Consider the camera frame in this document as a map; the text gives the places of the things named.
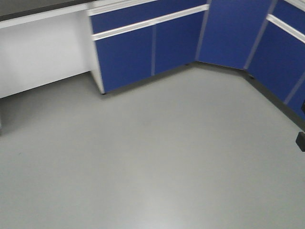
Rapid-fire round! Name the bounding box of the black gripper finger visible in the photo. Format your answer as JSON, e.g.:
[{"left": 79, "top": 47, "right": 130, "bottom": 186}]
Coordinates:
[{"left": 295, "top": 132, "right": 305, "bottom": 152}]

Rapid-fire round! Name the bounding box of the blue corner cabinet row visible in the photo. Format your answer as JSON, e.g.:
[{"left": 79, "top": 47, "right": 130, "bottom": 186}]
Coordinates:
[{"left": 87, "top": 0, "right": 305, "bottom": 115}]

